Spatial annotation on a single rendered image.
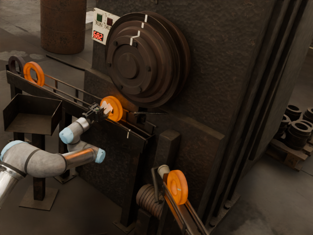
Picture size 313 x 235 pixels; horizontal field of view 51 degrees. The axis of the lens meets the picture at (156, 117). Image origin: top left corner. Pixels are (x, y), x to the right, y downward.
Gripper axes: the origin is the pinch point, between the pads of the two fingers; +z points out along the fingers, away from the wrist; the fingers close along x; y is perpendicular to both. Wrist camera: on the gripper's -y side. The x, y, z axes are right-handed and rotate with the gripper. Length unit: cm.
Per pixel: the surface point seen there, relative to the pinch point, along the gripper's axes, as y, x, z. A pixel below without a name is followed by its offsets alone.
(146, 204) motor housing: -22, -48, -27
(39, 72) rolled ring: -2, 64, -3
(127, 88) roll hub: 26.7, -20.5, -6.4
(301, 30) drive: 34, -69, 89
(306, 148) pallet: -105, -92, 152
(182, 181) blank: 7, -65, -23
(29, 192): -65, 39, -48
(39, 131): -6.9, 23.2, -35.2
